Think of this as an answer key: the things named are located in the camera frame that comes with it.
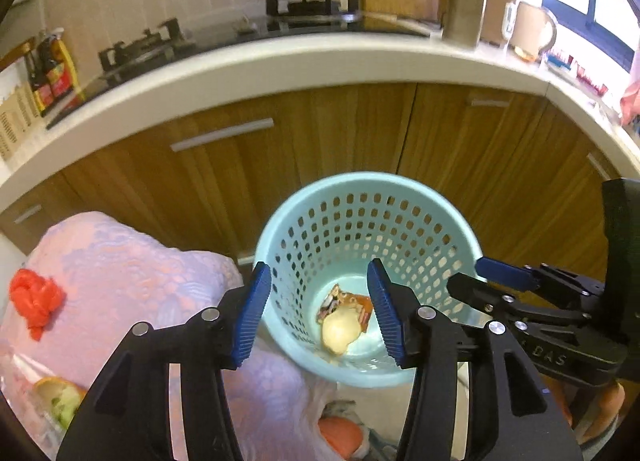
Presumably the orange peel piece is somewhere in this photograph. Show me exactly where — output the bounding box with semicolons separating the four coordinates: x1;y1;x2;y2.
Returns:
321;306;361;356

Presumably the wooden kitchen cabinet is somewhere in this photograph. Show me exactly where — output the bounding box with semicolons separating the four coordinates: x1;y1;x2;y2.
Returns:
1;83;615;279

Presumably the light blue perforated trash basket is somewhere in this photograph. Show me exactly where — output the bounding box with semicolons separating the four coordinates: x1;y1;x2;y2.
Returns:
252;171;485;390

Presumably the right hand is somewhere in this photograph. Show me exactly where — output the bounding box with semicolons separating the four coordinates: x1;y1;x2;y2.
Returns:
547;379;625;445

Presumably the pink patterned tablecloth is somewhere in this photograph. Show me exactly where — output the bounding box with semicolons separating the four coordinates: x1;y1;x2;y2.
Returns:
1;212;339;460

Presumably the red crumpled plastic bag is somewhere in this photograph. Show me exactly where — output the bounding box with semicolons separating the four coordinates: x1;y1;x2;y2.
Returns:
9;268;66;342

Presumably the orange stool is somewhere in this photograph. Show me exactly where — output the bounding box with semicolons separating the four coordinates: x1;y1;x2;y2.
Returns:
318;417;367;460

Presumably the pink hanging cloth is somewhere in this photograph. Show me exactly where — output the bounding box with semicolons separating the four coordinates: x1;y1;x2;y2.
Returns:
620;81;640;125

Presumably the cream electric kettle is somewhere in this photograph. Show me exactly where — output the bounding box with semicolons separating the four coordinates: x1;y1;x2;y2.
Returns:
501;1;558;62

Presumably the steel thermos flask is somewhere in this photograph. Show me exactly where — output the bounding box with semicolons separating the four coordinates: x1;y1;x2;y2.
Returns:
442;0;487;48

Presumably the woven beige basket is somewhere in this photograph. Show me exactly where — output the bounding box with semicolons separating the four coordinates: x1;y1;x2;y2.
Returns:
0;85;42;161

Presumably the black gas stove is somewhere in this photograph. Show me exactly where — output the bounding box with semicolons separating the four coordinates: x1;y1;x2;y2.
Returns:
46;0;436;130

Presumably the yellow sauce packet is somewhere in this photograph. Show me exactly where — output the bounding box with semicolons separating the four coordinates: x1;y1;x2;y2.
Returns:
51;28;86;103

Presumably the dark sauce bottle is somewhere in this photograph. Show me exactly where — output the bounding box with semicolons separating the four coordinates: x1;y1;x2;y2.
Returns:
25;38;58;117

